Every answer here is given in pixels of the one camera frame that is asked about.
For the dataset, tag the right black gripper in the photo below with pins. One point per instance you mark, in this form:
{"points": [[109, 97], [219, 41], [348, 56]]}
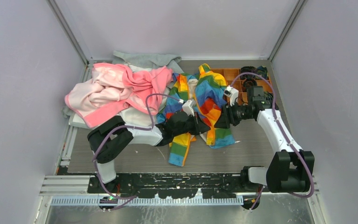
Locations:
{"points": [[225, 118]]}

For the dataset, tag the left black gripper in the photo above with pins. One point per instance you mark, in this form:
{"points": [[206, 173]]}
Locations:
{"points": [[199, 126]]}

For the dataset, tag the rainbow striped zip jacket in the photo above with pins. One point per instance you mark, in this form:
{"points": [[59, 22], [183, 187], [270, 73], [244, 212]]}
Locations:
{"points": [[206, 89]]}

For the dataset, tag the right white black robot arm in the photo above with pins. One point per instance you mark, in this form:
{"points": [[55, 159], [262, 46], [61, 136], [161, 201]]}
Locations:
{"points": [[290, 170]]}

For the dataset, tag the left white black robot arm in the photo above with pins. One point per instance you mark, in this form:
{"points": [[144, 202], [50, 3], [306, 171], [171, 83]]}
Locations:
{"points": [[112, 137]]}

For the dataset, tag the orange compartment tray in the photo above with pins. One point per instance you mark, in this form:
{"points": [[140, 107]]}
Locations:
{"points": [[230, 74]]}

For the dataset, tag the dark rolled tie back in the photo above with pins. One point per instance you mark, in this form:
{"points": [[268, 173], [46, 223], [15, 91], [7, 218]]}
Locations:
{"points": [[248, 69]]}

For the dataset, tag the grey white garment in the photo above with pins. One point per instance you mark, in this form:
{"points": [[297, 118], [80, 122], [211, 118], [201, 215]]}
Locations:
{"points": [[138, 62]]}

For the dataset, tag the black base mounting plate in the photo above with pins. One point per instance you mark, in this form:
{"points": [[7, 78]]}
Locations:
{"points": [[176, 185]]}

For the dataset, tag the pink fleece garment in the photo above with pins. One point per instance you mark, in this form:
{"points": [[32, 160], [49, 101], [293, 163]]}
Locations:
{"points": [[114, 89]]}

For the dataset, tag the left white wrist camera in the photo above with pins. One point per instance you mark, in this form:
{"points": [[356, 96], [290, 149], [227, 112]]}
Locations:
{"points": [[188, 106]]}

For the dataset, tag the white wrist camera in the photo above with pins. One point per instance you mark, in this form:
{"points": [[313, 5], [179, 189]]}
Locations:
{"points": [[232, 94], [188, 106]]}

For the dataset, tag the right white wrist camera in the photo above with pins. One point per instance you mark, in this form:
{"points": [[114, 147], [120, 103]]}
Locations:
{"points": [[232, 94]]}

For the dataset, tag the silver slotted aluminium rail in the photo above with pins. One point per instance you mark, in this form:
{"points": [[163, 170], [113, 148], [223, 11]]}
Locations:
{"points": [[109, 201]]}

